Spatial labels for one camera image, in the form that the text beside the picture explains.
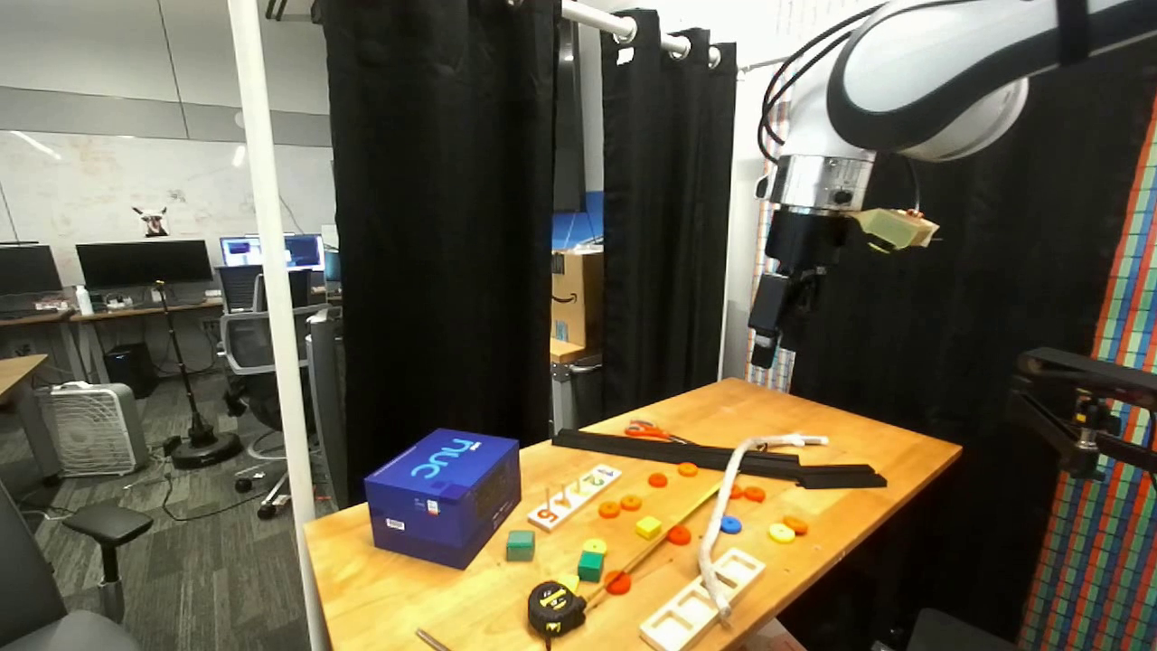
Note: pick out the black microphone stand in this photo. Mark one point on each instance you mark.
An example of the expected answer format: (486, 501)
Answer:
(200, 450)

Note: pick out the black yellow tape measure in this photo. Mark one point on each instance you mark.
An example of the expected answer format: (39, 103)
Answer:
(556, 607)

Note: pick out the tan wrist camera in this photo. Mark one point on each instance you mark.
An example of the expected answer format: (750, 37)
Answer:
(898, 228)

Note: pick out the orange disc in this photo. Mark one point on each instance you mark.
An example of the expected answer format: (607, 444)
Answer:
(610, 507)
(629, 501)
(798, 525)
(678, 533)
(755, 493)
(688, 472)
(657, 480)

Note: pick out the small lit blue monitor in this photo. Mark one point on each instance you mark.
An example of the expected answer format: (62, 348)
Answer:
(239, 251)
(305, 251)

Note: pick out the brown cardboard shipping box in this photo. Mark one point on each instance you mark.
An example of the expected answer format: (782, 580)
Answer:
(581, 301)

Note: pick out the wide dark computer monitor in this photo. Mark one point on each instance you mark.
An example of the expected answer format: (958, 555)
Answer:
(146, 261)

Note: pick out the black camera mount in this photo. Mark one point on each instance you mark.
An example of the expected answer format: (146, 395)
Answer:
(1071, 401)

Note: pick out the blue cardboard box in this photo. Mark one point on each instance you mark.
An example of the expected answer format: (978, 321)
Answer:
(438, 493)

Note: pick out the grey office chair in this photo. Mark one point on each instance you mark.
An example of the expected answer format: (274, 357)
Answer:
(250, 344)

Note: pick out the yellow disc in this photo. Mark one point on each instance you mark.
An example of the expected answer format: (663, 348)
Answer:
(782, 533)

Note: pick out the long wooden office desk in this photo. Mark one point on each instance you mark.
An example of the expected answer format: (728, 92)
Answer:
(111, 311)

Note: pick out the white curtain rod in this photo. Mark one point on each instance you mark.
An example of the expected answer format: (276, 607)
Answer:
(626, 22)

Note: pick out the wide black curtain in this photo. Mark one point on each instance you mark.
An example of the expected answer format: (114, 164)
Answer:
(438, 242)

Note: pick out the blue disc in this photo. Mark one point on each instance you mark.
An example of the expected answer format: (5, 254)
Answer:
(733, 525)

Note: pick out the black office chair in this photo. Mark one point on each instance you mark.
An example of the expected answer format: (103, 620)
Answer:
(32, 590)

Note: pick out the green wooden block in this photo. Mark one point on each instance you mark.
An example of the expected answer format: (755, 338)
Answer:
(517, 547)
(590, 568)

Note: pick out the red disc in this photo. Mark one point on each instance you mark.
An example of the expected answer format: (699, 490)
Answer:
(621, 584)

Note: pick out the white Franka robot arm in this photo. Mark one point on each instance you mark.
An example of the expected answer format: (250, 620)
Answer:
(926, 74)

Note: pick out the colourful woven panel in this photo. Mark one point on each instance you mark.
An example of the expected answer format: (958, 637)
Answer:
(1104, 507)

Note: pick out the long black flat strip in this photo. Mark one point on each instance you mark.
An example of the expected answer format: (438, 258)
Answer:
(833, 477)

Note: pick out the white puzzle board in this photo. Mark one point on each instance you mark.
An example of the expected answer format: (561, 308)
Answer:
(578, 497)

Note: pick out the narrow black curtain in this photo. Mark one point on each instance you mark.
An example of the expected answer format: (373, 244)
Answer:
(669, 228)

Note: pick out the yellow wooden block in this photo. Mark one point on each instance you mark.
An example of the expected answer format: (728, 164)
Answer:
(649, 525)
(594, 547)

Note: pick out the white vertical pole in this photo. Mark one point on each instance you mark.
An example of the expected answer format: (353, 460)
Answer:
(274, 301)

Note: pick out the thin wooden stick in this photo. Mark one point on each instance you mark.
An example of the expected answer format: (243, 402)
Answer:
(657, 547)

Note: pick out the black backdrop curtain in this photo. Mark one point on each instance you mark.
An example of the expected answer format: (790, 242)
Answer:
(989, 311)

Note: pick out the white box fan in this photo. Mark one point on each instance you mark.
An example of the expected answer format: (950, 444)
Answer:
(96, 428)

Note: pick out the wooden board with square slots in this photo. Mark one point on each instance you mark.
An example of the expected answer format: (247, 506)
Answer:
(702, 600)

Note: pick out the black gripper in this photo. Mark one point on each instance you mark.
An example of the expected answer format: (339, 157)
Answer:
(803, 242)

